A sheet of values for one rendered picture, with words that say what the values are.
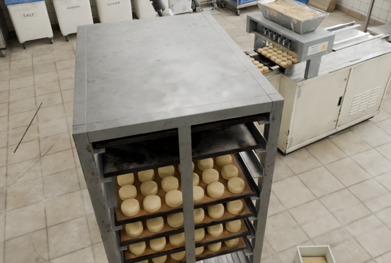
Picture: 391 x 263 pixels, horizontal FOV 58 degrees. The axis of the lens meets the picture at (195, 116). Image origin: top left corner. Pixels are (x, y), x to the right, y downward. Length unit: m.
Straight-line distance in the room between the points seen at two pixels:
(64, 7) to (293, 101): 4.02
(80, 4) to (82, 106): 5.15
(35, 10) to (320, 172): 4.56
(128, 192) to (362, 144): 3.07
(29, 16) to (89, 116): 5.21
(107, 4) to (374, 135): 4.27
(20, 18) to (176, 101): 5.27
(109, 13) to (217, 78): 5.24
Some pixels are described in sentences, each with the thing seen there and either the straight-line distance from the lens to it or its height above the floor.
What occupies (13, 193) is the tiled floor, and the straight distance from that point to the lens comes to 3.49.
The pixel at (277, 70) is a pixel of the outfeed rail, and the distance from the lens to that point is 3.03.
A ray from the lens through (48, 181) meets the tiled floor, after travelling 3.46.
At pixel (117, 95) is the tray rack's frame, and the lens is 0.88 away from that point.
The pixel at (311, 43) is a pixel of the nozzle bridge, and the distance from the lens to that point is 2.85.
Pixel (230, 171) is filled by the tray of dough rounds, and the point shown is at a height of 1.51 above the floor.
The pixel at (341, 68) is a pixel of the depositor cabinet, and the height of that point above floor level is 0.83.
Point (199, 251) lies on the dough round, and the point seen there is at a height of 1.24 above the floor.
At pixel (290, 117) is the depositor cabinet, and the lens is 3.13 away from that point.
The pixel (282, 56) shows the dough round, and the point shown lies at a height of 0.91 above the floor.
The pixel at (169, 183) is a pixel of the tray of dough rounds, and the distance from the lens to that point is 1.06.
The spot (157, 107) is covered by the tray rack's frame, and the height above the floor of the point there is 1.82.
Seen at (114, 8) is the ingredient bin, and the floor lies 0.43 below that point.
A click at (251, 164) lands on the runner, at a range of 1.01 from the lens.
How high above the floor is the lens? 2.27
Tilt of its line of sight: 35 degrees down
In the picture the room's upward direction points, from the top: 2 degrees counter-clockwise
